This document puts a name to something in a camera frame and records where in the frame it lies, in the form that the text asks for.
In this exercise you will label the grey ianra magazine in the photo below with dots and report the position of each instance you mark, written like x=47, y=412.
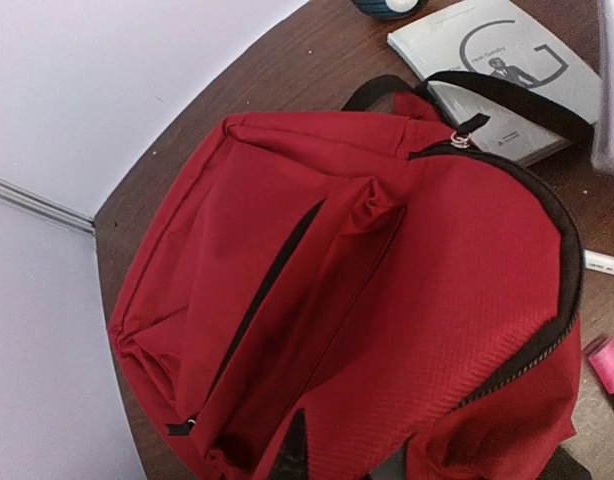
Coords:
x=603, y=143

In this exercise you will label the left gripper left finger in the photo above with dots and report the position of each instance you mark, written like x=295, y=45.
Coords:
x=291, y=462

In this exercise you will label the left aluminium corner post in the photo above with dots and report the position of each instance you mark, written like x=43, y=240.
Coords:
x=51, y=211

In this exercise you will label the dark blue white bowl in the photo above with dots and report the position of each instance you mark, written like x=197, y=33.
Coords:
x=385, y=10

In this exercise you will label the red backpack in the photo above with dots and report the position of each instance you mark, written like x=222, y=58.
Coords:
x=416, y=296

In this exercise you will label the white Great Gatsby book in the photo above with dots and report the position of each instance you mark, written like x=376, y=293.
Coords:
x=492, y=58

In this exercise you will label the pink black highlighter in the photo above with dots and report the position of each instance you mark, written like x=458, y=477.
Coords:
x=600, y=355

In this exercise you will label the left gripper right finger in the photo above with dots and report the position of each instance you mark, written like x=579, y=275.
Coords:
x=562, y=466

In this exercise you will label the teal white marker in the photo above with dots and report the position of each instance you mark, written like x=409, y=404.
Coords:
x=599, y=262

